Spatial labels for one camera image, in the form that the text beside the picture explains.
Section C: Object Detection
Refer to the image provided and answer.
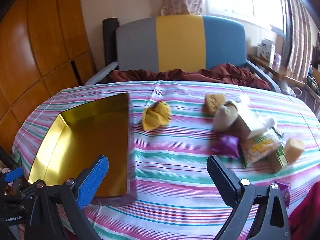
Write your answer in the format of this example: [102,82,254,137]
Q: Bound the maroon blanket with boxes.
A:
[107,63,272,90]

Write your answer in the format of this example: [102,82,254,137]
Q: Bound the red cloth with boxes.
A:
[287,187,320,240]

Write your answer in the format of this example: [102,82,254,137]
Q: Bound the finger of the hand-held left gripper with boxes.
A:
[0,166,25,188]

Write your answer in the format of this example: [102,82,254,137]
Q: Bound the striped tablecloth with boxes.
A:
[12,80,320,240]

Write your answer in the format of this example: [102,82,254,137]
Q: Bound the wooden wardrobe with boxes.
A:
[0,0,97,140]

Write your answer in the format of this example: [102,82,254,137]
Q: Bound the gold tin box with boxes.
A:
[28,92,137,207]

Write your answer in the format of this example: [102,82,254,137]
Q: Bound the pink striped curtain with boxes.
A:
[282,0,317,79]

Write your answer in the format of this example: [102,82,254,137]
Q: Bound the wooden side desk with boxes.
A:
[247,54,307,88]

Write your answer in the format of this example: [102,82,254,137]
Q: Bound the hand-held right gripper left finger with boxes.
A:
[21,155,110,240]

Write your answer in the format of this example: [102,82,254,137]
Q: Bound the clear peanut snack packet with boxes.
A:
[240,130,284,168]

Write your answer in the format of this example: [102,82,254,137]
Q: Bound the tan textured sponge cake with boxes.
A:
[205,94,227,115]

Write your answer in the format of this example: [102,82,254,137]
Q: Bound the pale yellow sponge block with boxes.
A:
[285,137,305,165]

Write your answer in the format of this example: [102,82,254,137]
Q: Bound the grey yellow blue chair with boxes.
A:
[85,15,282,93]

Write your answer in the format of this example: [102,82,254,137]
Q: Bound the white carton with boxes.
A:
[256,39,275,63]

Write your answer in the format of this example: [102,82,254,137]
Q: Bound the purple foil packet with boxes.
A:
[275,182,292,209]
[211,134,240,158]

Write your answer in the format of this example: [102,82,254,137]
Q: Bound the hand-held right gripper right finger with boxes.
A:
[206,155,292,240]

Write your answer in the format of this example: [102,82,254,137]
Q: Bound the beige carton box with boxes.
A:
[226,100,270,140]

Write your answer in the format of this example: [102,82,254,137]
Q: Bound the small green box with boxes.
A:
[267,147,289,174]

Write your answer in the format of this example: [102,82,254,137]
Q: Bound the yellow packet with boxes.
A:
[142,101,172,132]

